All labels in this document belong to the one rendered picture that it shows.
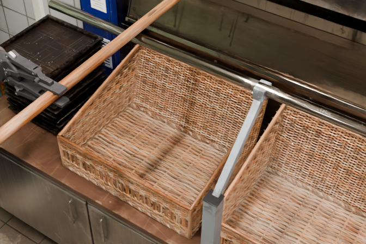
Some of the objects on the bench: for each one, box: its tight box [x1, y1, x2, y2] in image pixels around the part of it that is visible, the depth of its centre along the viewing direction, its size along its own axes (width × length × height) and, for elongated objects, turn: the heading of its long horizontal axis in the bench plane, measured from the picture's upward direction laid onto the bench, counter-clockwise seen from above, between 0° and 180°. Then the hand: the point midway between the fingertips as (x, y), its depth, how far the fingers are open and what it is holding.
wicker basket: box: [219, 103, 366, 244], centre depth 165 cm, size 49×56×28 cm
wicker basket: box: [57, 44, 269, 239], centre depth 189 cm, size 49×56×28 cm
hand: (54, 92), depth 132 cm, fingers closed on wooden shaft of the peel, 3 cm apart
